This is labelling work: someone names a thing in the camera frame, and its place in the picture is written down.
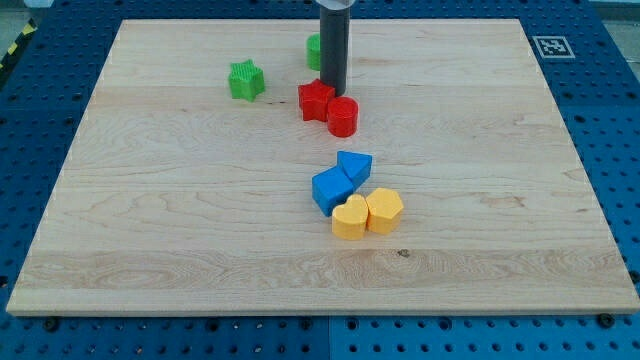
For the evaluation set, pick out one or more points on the red cylinder block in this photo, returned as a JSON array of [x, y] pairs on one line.
[[342, 116]]

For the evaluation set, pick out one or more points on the yellow heart block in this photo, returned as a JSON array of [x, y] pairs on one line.
[[349, 219]]

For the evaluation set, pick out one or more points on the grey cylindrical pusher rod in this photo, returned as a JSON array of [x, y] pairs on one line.
[[334, 32]]

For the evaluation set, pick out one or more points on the green circle block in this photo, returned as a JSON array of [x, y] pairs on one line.
[[313, 52]]

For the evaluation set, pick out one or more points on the green star block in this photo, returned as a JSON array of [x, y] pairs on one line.
[[246, 80]]

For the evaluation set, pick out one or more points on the yellow hexagon block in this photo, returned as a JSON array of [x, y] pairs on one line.
[[385, 210]]

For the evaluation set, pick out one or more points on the blue cube block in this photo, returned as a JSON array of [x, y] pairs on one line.
[[331, 188]]

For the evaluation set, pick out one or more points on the blue triangle block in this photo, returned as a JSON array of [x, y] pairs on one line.
[[356, 166]]

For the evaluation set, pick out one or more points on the red star block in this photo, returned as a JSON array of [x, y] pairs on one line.
[[313, 99]]

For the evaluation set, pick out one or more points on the wooden board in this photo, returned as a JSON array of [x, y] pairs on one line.
[[177, 200]]

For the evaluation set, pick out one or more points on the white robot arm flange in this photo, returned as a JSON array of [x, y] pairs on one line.
[[336, 5]]

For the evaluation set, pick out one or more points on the white fiducial marker tag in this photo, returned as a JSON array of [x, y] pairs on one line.
[[553, 47]]

